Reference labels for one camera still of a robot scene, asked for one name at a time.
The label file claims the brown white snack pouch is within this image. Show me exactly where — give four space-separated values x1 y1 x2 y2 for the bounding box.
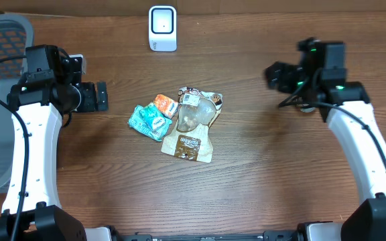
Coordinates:
161 86 223 163

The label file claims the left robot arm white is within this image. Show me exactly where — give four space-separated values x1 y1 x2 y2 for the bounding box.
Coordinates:
0 82 112 240

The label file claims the teal tissue pack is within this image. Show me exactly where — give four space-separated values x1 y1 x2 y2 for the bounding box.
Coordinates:
128 105 172 142

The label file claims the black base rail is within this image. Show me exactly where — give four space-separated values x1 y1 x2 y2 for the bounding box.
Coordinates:
85 227 357 241

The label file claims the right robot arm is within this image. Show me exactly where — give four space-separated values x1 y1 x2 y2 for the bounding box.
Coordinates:
296 37 386 240

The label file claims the small teal packet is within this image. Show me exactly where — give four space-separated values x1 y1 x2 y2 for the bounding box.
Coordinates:
139 102 167 131

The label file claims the green lid jar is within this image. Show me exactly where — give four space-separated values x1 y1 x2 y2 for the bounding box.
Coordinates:
298 104 316 113

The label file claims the orange snack packet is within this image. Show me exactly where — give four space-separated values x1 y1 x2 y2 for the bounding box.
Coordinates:
153 94 179 119

